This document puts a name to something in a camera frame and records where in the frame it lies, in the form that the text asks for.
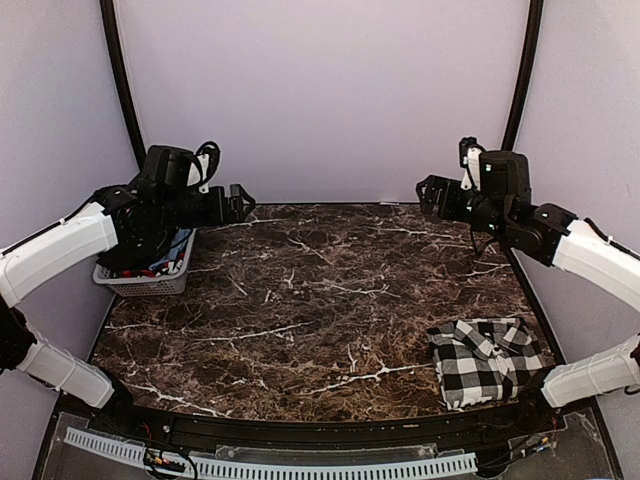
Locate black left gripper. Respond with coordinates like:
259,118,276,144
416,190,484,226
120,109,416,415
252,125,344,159
157,183,254,227

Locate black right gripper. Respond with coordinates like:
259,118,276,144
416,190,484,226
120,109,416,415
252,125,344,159
418,173,509,241

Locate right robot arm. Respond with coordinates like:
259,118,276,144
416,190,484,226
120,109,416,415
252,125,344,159
415,143,639,434

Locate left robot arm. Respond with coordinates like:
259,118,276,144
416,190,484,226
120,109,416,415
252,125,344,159
1,141,256,436

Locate blue clothes in basket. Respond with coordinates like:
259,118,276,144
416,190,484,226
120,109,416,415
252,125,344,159
100,229,194,279

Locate grey plastic laundry basket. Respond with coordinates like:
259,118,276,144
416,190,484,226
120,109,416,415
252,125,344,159
93,230,195,297

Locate black white plaid shirt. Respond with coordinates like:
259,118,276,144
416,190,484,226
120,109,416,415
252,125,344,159
427,317,545,411

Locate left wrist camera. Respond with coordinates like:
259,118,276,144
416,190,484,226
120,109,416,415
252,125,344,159
187,141,221,194

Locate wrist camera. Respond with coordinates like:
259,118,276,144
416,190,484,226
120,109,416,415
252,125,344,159
459,137,485,191
187,141,221,194

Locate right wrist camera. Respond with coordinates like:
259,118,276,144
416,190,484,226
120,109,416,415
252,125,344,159
459,137,485,191

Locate right black frame post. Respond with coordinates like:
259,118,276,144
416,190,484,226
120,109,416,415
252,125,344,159
501,0,544,151

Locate black frame post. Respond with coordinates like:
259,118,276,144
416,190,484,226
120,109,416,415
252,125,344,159
99,0,146,169
501,0,544,151

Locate left black frame post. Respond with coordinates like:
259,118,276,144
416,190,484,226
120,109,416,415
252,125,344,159
99,0,146,169

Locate black front rail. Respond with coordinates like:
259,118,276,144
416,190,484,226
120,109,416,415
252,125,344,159
85,404,552,451

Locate white slotted cable duct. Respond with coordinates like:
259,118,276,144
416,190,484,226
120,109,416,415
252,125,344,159
63,427,478,479

